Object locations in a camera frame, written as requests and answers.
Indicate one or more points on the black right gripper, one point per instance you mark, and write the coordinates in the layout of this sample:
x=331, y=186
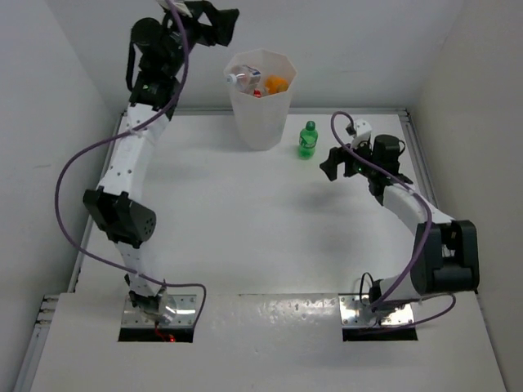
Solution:
x=336, y=157

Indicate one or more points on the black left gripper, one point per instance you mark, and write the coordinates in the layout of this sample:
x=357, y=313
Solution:
x=215, y=33

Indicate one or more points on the green soda bottle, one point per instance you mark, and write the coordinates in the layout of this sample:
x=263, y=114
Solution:
x=308, y=138

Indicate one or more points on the white-cap clear labelled bottle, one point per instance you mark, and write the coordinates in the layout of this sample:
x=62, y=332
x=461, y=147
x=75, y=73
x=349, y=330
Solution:
x=244, y=78

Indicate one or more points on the orange juice bottle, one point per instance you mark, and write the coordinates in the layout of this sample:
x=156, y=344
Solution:
x=275, y=84

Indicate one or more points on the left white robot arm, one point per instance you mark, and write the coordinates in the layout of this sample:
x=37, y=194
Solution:
x=156, y=73

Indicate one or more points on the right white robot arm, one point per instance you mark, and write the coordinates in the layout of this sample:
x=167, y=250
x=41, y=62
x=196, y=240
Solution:
x=445, y=257

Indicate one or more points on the white plastic bin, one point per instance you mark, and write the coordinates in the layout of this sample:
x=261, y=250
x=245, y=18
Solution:
x=261, y=121

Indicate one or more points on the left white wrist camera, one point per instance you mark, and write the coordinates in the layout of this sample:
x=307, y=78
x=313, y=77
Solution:
x=180, y=6

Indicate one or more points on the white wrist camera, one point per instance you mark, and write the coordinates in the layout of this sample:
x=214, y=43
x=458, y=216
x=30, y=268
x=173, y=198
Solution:
x=180, y=6
x=360, y=130

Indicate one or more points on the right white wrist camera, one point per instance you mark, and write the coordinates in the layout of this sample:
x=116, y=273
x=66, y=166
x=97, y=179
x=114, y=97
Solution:
x=360, y=130

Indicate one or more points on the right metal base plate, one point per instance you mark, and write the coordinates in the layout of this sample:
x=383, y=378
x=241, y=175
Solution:
x=356, y=313

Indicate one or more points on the metal base plate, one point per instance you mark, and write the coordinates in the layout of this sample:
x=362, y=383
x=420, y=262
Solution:
x=172, y=311
x=356, y=313

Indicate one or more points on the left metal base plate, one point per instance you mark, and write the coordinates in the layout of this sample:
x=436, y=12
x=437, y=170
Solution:
x=172, y=311

